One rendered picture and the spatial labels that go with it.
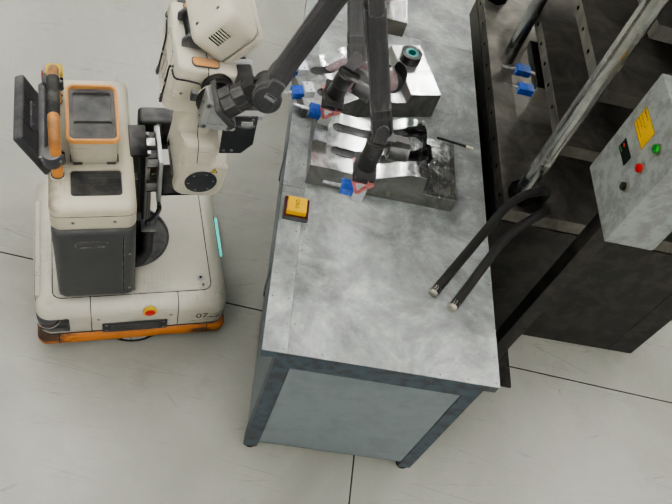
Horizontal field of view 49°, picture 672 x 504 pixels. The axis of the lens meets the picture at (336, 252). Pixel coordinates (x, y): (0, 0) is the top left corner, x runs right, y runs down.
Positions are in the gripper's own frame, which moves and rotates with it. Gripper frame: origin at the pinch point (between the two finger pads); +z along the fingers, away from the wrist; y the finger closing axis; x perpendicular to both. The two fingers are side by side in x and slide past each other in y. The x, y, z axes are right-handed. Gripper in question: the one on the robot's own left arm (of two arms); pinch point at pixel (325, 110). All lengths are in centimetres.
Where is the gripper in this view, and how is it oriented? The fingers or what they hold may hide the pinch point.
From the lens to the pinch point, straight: 242.4
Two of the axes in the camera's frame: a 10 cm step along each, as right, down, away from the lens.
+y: 0.8, -8.8, 4.7
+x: -9.3, -2.4, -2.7
